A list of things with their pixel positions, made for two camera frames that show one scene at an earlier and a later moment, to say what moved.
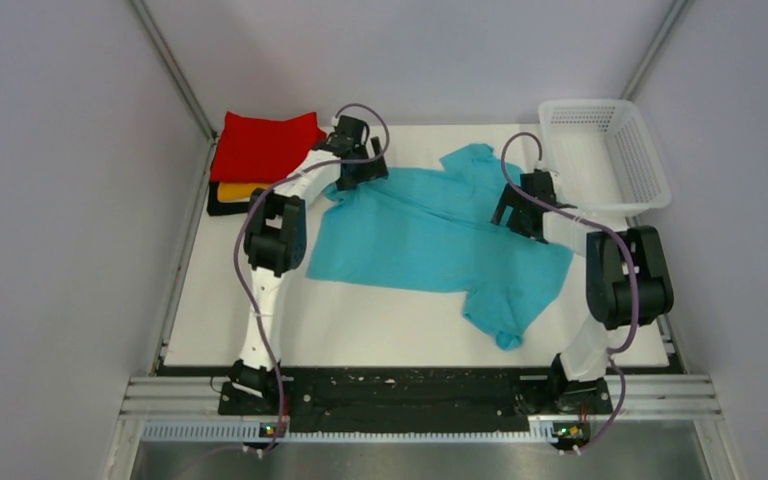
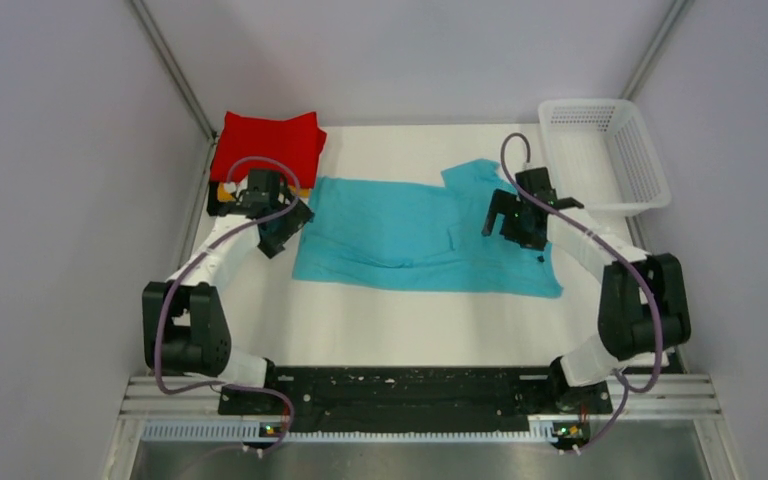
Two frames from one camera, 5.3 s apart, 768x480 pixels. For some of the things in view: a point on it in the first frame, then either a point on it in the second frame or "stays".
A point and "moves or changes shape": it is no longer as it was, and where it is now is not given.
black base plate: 407,398 stays
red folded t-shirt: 260,149 stays
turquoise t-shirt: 433,230 moves or changes shape
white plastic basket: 603,155 stays
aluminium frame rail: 191,394 stays
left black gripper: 373,170 → 297,217
